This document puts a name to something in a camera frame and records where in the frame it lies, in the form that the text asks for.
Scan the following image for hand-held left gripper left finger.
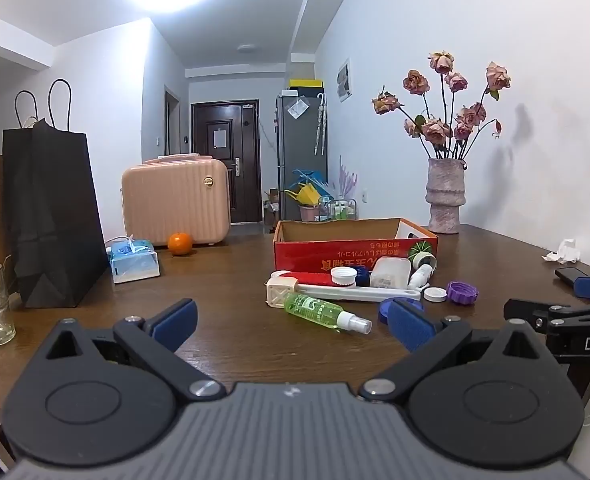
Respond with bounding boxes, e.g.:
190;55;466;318
45;298;226;402

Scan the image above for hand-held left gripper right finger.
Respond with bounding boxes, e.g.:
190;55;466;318
360;298;556;403

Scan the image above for blue round lid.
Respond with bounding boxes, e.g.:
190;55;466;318
378;297;412;326

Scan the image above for purple ridged cap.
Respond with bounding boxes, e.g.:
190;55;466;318
446;281;480;306

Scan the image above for wide white threaded cap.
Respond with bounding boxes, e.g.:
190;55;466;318
330;266;359;287

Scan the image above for green spray bottle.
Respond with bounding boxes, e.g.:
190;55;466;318
282;292;373;336

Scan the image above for beige plastic cube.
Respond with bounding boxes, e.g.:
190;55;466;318
265;277;300;308

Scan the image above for red cardboard box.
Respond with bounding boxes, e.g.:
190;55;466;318
273;217;439;273

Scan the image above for crumpled white tissue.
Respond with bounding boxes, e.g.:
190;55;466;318
541;238;582;264

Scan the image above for small white dropper bottle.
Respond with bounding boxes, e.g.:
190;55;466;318
407;264;435;290

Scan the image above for white toothbrush case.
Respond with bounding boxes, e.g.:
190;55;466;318
295;282;422;304

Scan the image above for white plastic bottle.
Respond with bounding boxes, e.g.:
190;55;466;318
369;256;411;289

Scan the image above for blue tissue pack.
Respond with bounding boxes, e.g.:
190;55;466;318
109;236;161;284

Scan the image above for green striped bottle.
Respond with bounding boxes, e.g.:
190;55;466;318
407;240;438;267

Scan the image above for orange fruit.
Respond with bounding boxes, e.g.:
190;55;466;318
167;231;193;256

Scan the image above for red flat tube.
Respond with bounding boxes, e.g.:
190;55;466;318
271;270;372;287

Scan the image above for pink hard suitcase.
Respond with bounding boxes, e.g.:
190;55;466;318
120;154;232;249

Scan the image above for grey ribbed ceramic vase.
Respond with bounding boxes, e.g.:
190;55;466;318
426;157;468;235

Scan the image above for dark brown entrance door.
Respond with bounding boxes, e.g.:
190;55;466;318
190;100;262;225

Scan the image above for yellow watering can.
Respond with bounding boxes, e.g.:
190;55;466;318
285;185;323;207

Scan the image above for black paper bag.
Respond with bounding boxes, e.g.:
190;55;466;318
2;78;108;309

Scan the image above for blue folding rack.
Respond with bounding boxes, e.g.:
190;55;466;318
292;169;332;196

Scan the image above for dried pink roses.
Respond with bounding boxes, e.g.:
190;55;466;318
372;51;513;161

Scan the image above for grey side door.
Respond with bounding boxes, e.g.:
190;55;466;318
163;85;182;157

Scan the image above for grey refrigerator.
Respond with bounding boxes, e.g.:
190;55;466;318
276;91;328;221

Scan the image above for white folded umbrella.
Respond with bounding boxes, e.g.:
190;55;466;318
314;92;327;156

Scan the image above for wire shelf with bottles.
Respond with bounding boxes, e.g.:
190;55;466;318
325;199;360;221

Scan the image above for purple wall decoration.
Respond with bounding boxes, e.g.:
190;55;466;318
337;156;360;206

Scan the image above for framed wall picture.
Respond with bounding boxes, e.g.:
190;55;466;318
336;58;352;103

